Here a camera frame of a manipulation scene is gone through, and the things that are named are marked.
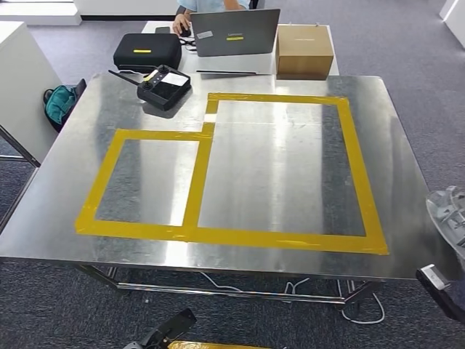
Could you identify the person's hand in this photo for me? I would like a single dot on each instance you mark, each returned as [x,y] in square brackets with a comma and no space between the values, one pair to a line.
[178,21]

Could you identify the yellow floor tape square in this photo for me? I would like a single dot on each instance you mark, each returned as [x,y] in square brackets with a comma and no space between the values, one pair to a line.
[203,345]

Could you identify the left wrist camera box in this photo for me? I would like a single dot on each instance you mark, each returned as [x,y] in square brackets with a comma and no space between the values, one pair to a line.
[170,327]

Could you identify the steel workbench table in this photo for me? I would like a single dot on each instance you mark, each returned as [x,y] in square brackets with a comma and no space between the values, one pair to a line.
[254,192]

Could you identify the teal and black backpack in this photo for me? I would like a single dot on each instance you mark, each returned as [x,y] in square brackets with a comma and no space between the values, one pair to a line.
[59,103]

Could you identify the black phone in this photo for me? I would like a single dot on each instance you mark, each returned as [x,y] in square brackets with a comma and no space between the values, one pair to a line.
[163,30]

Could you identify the grey laptop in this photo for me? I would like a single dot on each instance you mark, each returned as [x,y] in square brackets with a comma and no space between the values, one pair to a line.
[236,36]

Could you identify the black computer mouse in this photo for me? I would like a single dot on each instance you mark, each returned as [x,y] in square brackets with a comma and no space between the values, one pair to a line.
[186,32]

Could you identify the black remote controller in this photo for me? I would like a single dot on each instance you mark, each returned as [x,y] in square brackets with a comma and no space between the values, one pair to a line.
[163,91]

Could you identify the white desk steel frame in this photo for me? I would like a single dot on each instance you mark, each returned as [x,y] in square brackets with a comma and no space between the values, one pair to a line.
[22,86]

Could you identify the black carrying case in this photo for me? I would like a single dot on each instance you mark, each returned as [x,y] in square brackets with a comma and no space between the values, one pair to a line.
[145,58]

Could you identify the person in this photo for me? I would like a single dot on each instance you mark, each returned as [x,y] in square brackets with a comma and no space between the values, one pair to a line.
[210,5]

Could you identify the grey plastic wheel hubcap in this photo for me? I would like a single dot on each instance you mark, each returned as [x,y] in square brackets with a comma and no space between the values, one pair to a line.
[448,217]

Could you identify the white platform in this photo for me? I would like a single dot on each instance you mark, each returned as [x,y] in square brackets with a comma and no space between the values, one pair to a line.
[457,21]
[36,14]

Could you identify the brown cardboard box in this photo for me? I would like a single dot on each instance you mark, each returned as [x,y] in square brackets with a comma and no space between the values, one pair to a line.
[303,53]

